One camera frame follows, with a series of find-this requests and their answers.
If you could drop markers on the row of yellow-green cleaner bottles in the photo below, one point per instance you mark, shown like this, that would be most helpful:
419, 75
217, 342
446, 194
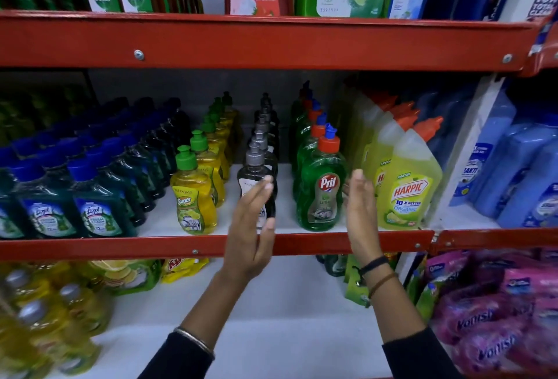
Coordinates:
407, 187

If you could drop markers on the person's right hand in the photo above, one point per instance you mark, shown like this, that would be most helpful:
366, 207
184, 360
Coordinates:
362, 226

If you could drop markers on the person's left thumb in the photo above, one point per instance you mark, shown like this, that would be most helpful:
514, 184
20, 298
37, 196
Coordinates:
269, 237

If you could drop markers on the group of blurred green bottles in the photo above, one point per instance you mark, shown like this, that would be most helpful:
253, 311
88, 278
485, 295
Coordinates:
39, 113

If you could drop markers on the person's right forearm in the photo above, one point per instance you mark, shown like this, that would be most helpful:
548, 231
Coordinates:
394, 309

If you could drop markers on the row of black grey-capped bottles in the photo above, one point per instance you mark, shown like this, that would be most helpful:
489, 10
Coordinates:
255, 172

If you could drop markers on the dark green refill pouch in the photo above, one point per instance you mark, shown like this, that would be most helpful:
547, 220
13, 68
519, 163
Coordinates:
335, 264

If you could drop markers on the group of blue-capped green bottles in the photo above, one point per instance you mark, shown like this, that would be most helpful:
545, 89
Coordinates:
91, 191

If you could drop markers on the silver bangle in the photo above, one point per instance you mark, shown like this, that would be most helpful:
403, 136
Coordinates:
195, 340

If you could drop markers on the brown thread wristband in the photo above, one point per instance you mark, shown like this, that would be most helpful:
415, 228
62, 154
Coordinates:
382, 283

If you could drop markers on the light green refill pouch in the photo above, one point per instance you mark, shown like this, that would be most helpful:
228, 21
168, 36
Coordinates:
355, 287
425, 296

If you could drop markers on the person's left forearm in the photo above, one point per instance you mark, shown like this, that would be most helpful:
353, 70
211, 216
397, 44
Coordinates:
209, 309

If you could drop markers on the pile of pink stain-remover pouches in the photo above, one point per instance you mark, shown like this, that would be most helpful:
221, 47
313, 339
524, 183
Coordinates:
492, 313

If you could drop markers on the person's left hand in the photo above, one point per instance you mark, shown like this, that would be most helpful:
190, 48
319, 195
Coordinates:
244, 243

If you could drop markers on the yellow refill pouch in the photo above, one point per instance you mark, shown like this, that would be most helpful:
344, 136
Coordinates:
181, 269

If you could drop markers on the group of blue cleaner bottles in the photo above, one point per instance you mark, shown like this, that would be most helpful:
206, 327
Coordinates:
518, 169

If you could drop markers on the group of yellow silver-capped bottles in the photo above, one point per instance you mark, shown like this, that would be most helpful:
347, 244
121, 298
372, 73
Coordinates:
48, 322

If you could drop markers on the row of green orange-capped bottles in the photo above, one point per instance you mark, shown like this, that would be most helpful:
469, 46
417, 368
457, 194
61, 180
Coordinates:
320, 191

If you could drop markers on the black wristband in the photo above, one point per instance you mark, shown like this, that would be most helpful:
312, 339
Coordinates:
374, 265

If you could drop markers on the row of yellow green-capped bottles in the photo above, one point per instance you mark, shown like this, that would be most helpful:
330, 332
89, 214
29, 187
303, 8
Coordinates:
194, 200

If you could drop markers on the white shelf upright post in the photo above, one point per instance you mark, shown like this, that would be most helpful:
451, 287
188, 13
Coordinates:
471, 143

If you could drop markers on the person's right thumb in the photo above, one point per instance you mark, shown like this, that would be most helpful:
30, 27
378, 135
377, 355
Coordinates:
348, 198

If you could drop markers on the green lime-print refill pouch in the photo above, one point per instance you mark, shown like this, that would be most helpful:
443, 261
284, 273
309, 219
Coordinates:
126, 276

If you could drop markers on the red metal shelf beam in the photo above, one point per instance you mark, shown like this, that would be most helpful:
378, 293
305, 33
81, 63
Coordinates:
279, 41
130, 247

